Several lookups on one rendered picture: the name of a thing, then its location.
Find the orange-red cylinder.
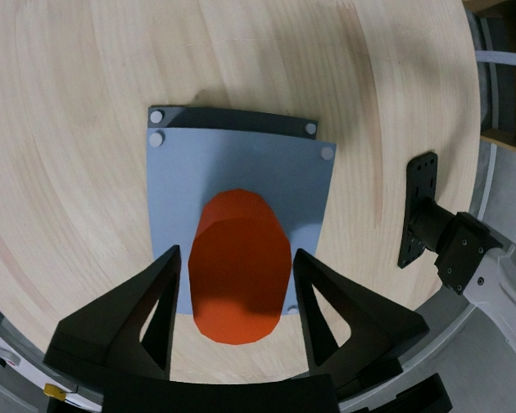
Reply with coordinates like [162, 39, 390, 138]
[188, 188, 292, 345]

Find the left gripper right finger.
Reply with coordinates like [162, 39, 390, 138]
[292, 248, 431, 390]

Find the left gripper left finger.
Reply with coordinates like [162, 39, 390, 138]
[49, 244, 181, 380]

